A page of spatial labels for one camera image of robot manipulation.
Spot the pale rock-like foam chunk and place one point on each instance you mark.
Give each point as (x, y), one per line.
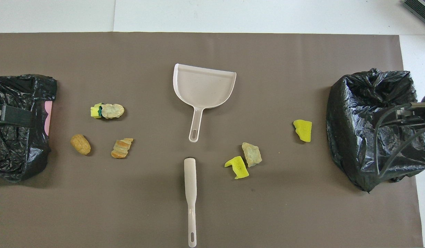
(252, 154)

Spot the brown oval nugget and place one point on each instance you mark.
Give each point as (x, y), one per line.
(80, 144)

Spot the left black trash bag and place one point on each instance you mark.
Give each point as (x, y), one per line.
(350, 137)

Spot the black trash bag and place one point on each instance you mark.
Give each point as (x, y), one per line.
(12, 151)
(350, 137)

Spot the brown table mat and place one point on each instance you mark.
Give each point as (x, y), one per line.
(212, 48)

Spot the beige hand brush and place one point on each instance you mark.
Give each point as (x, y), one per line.
(190, 179)

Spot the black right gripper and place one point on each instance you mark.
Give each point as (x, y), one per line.
(413, 115)

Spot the pale pink plastic dustpan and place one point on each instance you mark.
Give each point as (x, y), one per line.
(202, 89)

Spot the bent yellow sponge piece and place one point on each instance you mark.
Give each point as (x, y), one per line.
(240, 168)

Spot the right black trash bag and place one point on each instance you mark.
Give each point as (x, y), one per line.
(12, 151)

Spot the striped croissant piece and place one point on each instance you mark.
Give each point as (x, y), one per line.
(121, 148)

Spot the dark ribbed flat object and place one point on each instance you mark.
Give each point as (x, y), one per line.
(422, 8)

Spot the yellow sponge with green pad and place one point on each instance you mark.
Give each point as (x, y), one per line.
(94, 111)

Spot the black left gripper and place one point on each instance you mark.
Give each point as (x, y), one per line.
(18, 116)

